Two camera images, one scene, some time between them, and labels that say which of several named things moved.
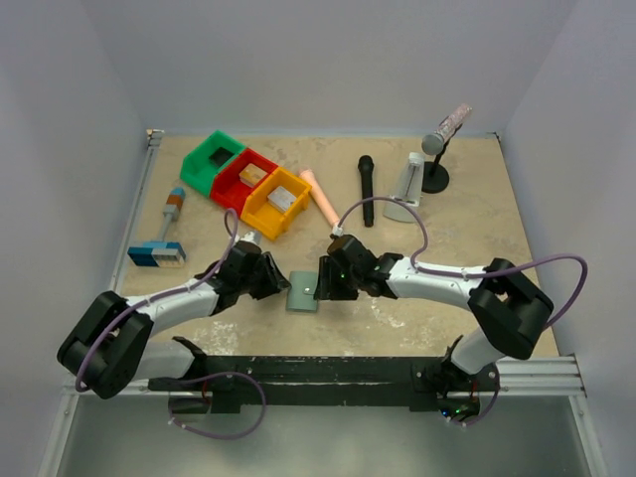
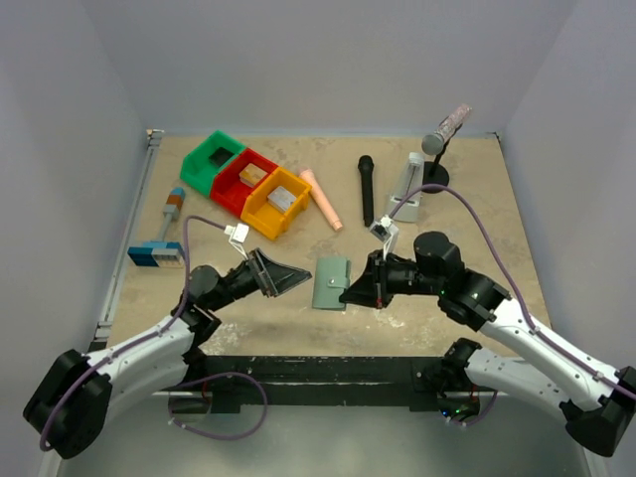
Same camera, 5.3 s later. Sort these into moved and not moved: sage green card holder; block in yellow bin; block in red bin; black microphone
Moved: sage green card holder
Not moved: block in red bin; block in yellow bin; black microphone
